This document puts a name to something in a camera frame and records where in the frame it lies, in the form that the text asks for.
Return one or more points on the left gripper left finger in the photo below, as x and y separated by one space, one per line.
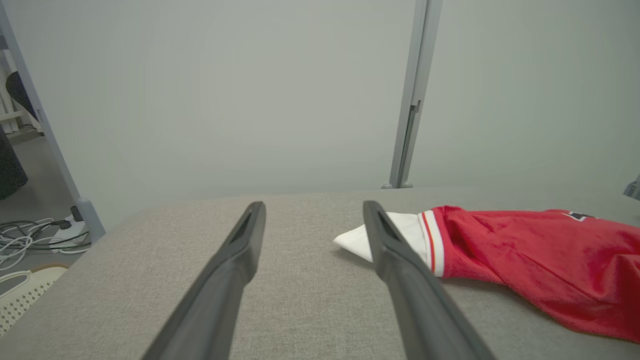
220 290

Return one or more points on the black power plug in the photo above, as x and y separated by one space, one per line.
76 214

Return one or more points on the cream perforated laundry basket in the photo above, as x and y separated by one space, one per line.
22 295

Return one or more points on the red shirt with white sleeve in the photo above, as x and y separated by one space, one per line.
540 260

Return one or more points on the white slatted rack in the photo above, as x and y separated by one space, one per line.
12 120

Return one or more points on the black chair back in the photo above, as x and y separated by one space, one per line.
21 95

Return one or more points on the dark speckled fabric box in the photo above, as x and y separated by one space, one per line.
9 170

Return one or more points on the white power strip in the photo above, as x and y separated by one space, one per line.
70 235

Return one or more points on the grey partition joint post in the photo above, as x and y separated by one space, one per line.
412 100

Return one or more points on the grey fabric sofa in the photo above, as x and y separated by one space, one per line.
310 300

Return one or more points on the grey post foot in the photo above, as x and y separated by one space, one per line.
633 189

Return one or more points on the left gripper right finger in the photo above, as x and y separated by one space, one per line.
415 300

